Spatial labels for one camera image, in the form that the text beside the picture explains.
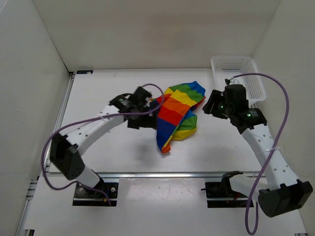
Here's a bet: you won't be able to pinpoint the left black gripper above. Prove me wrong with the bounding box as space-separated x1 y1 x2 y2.
127 105 158 130

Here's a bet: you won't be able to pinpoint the rainbow striped shorts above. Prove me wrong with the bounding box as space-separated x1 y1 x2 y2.
156 81 206 153

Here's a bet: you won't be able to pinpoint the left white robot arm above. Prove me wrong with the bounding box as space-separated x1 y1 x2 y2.
50 87 161 197

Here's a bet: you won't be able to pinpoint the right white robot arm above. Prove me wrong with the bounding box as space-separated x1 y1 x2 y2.
202 84 313 217

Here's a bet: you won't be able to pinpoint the white plastic mesh basket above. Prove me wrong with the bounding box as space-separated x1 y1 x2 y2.
211 56 266 105

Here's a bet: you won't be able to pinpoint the small blue label sticker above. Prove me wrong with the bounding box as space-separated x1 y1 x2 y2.
76 70 93 74

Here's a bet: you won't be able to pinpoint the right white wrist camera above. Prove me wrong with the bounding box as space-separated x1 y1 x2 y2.
224 77 239 85

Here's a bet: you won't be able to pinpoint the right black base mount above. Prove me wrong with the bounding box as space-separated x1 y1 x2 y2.
200 182 248 208

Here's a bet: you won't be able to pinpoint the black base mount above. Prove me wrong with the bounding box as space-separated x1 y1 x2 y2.
200 182 248 208
72 180 119 207

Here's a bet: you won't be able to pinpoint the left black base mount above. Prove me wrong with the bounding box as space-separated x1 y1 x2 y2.
72 180 119 207

